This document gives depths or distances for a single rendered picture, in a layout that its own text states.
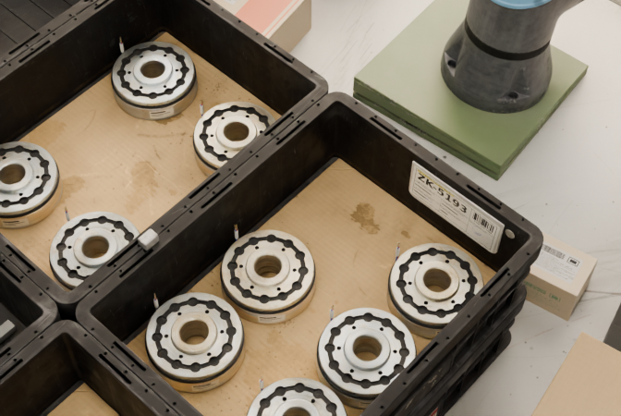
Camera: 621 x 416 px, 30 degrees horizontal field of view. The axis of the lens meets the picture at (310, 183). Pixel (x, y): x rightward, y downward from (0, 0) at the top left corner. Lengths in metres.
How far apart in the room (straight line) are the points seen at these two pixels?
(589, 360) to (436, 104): 0.47
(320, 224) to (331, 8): 0.49
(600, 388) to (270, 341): 0.35
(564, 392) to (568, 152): 0.46
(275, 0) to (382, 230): 0.44
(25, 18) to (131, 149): 0.27
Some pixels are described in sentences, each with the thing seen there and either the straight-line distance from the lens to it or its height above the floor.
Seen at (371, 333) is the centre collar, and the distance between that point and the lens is 1.22.
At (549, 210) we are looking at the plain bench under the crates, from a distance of 1.53.
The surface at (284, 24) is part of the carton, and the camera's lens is 1.61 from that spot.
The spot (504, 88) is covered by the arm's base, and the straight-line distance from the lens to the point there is 1.55.
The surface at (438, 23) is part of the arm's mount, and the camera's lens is 1.67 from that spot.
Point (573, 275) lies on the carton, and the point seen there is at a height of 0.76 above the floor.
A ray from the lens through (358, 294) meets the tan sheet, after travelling 1.28.
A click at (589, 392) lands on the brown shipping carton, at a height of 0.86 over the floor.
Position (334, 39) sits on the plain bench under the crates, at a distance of 1.68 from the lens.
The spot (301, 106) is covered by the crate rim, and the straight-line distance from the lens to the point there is 1.30.
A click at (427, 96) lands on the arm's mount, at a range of 1.57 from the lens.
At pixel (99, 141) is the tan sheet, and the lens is 1.42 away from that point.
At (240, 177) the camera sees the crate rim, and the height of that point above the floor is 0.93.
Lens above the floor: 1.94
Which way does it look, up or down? 54 degrees down
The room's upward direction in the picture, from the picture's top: 1 degrees clockwise
